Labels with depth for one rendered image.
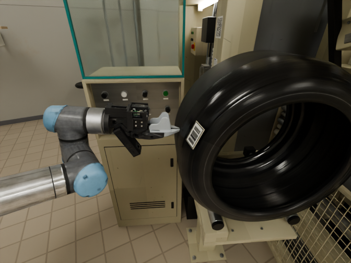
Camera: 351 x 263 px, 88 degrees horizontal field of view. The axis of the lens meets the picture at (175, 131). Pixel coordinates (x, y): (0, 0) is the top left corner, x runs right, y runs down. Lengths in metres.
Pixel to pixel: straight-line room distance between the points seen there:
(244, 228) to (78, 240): 1.40
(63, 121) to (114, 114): 0.13
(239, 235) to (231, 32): 0.77
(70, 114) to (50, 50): 3.50
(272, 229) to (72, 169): 0.76
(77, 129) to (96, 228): 1.44
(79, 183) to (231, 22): 0.70
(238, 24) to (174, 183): 1.09
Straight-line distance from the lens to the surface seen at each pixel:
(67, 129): 0.56
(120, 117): 0.52
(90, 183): 0.47
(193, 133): 0.45
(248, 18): 0.81
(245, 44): 0.81
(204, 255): 1.67
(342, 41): 0.91
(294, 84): 0.47
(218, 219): 0.72
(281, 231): 0.92
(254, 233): 0.87
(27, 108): 4.32
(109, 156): 1.29
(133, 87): 1.10
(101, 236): 1.85
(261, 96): 0.44
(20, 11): 4.05
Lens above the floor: 1.50
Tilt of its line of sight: 29 degrees down
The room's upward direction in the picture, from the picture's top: straight up
